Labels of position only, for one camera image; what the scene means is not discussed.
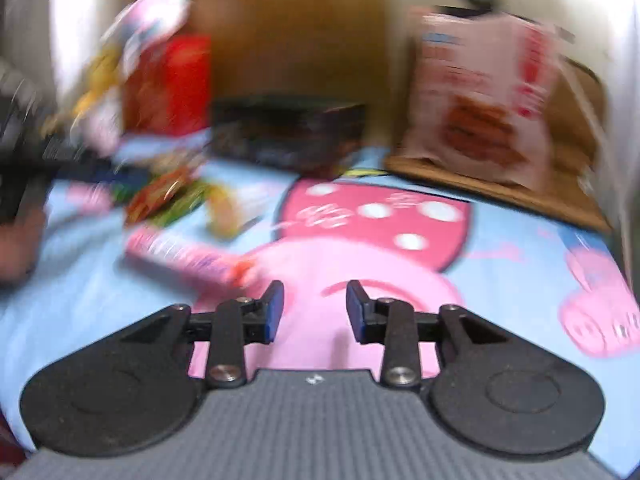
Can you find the pink and blue plush toy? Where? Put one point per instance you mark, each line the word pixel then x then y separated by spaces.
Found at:
pixel 150 20

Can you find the red and green snack packet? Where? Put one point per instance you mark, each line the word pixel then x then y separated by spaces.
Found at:
pixel 165 195

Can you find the long pink snack packet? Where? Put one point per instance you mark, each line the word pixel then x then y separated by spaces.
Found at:
pixel 185 255

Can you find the large pink snack bag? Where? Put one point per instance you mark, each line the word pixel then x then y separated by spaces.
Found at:
pixel 475 100

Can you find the red gift box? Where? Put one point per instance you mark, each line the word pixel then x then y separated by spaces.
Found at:
pixel 170 85

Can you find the person's left hand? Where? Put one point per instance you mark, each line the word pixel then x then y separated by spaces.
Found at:
pixel 20 245

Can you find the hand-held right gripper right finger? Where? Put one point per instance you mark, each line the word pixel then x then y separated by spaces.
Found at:
pixel 355 312

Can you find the brown seat cushion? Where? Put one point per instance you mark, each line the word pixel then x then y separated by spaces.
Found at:
pixel 575 160

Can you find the printed cartoon blanket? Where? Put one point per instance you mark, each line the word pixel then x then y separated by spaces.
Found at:
pixel 500 260

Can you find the black cardboard box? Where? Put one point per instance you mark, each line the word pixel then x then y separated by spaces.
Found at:
pixel 290 130

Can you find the wooden board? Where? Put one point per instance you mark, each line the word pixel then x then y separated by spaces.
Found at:
pixel 300 35

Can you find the yellow plush toy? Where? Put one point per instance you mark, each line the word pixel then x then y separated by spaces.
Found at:
pixel 102 80

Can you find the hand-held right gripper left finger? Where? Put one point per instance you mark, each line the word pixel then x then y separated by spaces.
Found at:
pixel 270 312

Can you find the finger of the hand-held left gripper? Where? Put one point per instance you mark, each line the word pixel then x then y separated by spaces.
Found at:
pixel 95 170

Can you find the yellow snack packet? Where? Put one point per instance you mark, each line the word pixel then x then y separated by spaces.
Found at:
pixel 227 210

